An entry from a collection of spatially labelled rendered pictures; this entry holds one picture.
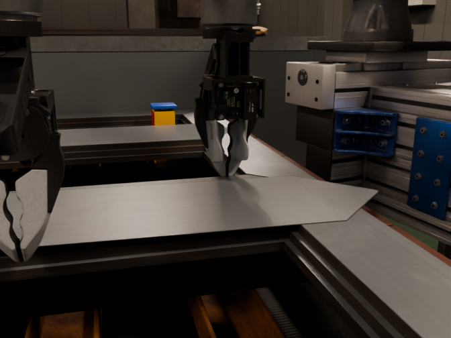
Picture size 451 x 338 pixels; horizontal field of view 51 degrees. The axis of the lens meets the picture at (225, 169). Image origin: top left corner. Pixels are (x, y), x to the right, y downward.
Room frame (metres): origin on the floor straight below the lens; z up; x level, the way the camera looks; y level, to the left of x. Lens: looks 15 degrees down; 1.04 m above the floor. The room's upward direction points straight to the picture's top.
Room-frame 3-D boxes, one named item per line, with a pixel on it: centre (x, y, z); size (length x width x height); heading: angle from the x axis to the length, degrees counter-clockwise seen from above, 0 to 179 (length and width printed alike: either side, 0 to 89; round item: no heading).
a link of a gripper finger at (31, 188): (0.42, 0.18, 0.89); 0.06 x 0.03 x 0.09; 14
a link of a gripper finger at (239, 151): (0.66, -0.02, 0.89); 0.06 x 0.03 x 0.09; 14
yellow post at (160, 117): (1.17, 0.15, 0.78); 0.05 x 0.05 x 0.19; 14
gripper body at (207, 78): (0.65, -0.01, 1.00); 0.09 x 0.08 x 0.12; 14
